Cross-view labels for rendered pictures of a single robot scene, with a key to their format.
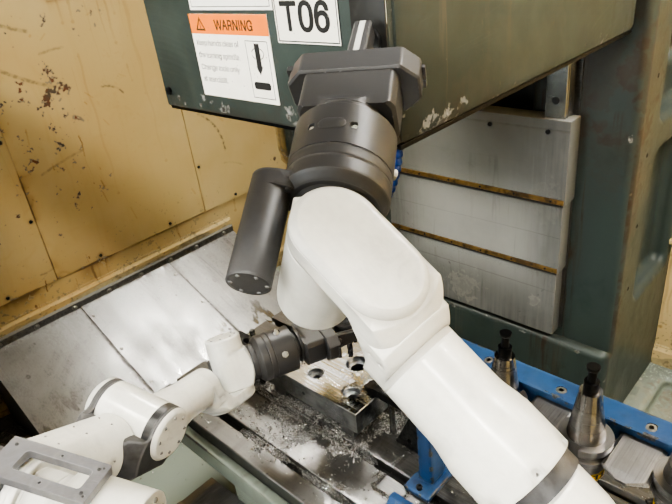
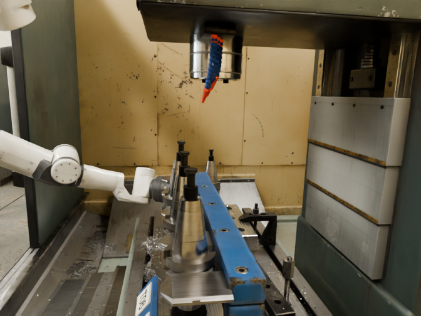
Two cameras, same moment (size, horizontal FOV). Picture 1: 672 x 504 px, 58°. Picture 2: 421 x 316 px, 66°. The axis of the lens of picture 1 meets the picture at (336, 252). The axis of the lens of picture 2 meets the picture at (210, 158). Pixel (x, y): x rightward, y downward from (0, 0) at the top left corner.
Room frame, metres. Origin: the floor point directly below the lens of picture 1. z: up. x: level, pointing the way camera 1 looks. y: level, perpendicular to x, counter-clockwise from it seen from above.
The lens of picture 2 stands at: (0.16, -0.57, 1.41)
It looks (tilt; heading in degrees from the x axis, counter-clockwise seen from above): 11 degrees down; 35
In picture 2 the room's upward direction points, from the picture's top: 1 degrees clockwise
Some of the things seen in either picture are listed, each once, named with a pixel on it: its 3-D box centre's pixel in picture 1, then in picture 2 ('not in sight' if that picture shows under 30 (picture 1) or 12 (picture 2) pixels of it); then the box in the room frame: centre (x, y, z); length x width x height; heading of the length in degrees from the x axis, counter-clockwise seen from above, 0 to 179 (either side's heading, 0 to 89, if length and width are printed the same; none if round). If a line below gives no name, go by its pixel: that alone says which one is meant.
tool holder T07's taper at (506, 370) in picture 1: (503, 376); (180, 177); (0.60, -0.20, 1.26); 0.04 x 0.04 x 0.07
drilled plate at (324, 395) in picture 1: (341, 364); (213, 225); (1.03, 0.02, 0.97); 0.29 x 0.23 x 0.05; 44
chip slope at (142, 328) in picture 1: (192, 346); (191, 217); (1.46, 0.46, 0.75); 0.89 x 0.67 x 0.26; 134
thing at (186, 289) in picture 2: not in sight; (193, 287); (0.40, -0.39, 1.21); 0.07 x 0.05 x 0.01; 134
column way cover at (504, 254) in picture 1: (469, 213); (341, 173); (1.29, -0.33, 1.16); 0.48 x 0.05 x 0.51; 44
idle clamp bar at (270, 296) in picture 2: not in sight; (261, 291); (0.83, -0.27, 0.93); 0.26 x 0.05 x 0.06; 49
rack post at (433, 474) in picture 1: (429, 417); not in sight; (0.75, -0.12, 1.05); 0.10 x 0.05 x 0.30; 134
